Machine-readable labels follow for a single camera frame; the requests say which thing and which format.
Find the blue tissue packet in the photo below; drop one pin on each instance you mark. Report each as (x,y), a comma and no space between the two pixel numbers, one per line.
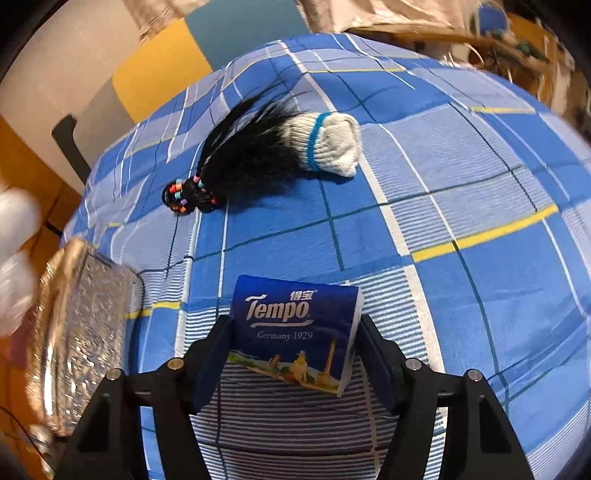
(286,323)

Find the black rolled mat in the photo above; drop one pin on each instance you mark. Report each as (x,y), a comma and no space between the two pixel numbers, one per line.
(69,143)

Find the beige cloth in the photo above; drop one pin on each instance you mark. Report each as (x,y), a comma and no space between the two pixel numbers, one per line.
(369,11)

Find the person's left hand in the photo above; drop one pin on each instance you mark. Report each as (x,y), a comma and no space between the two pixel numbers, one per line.
(16,286)

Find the embossed metal tin lid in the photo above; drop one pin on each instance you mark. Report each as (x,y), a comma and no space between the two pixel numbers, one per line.
(87,323)

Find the blue plaid bed sheet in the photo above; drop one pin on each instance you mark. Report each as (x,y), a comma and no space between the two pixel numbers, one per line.
(438,207)

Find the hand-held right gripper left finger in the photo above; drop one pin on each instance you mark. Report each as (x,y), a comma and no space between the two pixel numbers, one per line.
(213,364)

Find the black hair piece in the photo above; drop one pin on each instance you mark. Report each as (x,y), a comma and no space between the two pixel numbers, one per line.
(240,157)

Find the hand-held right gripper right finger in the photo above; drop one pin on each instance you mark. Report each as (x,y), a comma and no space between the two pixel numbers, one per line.
(381,364)

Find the orange wooden cabinet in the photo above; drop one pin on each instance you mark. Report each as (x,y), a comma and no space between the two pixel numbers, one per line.
(27,152)

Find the white rolled knit gloves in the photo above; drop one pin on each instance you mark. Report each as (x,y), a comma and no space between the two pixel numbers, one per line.
(332,143)

